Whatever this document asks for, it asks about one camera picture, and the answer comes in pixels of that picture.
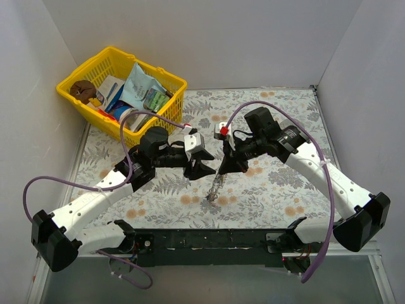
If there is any yellow plastic shopping basket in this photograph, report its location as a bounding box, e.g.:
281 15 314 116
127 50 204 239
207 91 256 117
56 46 187 141

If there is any floral patterned table mat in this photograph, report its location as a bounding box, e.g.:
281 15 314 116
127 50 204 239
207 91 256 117
62 89 356 230

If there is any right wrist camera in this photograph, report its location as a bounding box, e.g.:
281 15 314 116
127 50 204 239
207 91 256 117
214 122 232 141

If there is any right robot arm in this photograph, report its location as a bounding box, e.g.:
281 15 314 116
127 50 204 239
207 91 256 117
214 107 390 252

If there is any light blue chips bag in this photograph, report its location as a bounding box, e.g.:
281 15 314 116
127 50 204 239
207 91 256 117
120 62 166 110

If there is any aluminium frame rail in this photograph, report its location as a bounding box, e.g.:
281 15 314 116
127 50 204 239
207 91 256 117
27 229 396 303

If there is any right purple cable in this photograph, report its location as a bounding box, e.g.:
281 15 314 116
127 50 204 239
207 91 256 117
225 100 336 284

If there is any grey brown pouch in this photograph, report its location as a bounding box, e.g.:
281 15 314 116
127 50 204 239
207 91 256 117
119 108 151 133

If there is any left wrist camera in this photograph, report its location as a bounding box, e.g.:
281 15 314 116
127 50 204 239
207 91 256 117
183 124 205 160

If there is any green snack packet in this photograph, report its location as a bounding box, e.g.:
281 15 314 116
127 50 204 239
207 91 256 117
143 88 170 113

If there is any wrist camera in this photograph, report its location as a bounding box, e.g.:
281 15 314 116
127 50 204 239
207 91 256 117
214 122 232 141
183 124 205 160

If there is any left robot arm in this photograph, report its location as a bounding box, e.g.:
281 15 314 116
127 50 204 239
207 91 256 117
32 126 216 272

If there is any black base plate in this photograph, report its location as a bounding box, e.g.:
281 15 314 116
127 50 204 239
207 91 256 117
56 221 361 267

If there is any white blue box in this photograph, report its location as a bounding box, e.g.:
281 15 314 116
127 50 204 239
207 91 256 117
96 75 125 112

